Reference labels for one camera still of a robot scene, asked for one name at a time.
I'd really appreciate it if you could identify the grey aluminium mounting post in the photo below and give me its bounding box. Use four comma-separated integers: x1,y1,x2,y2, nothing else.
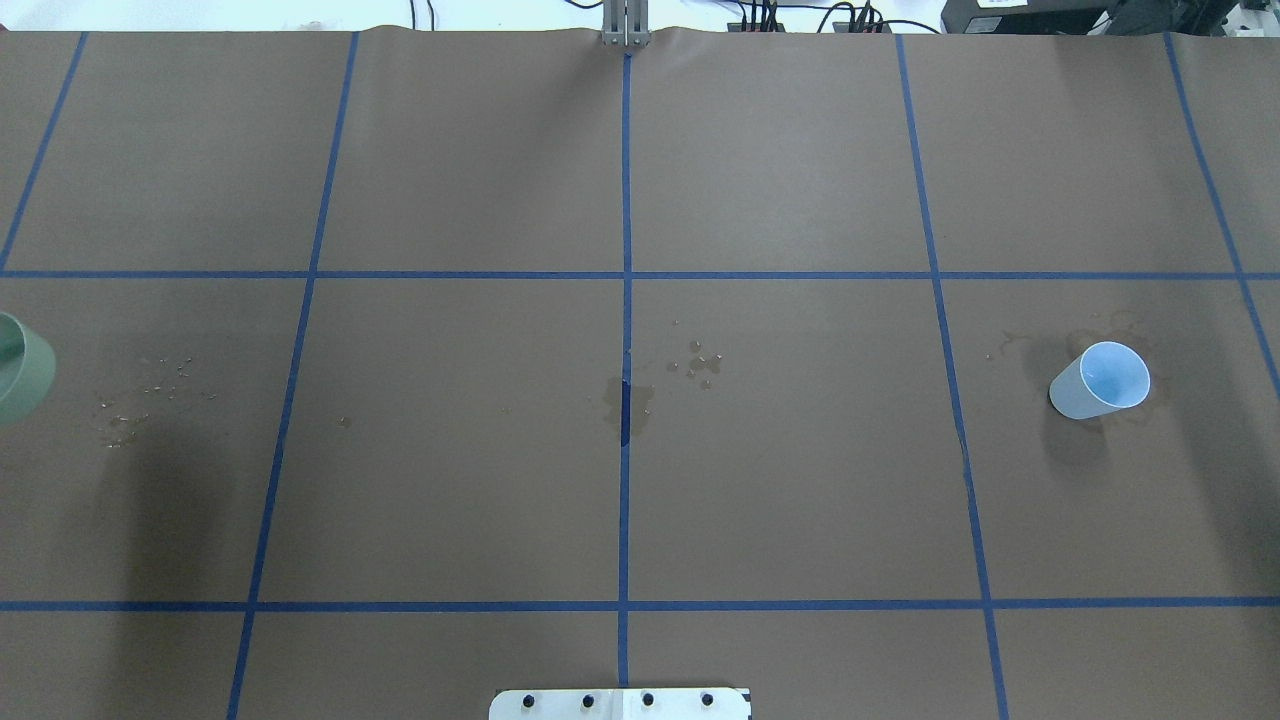
600,0,652,49

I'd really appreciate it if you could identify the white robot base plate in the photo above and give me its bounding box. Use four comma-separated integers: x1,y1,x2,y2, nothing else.
488,687,753,719

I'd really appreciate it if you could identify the black device on bench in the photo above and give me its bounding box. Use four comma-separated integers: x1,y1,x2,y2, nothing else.
940,1,1239,37

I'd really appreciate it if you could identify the light blue plastic cup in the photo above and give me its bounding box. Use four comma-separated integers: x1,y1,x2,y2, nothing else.
1048,341,1152,421

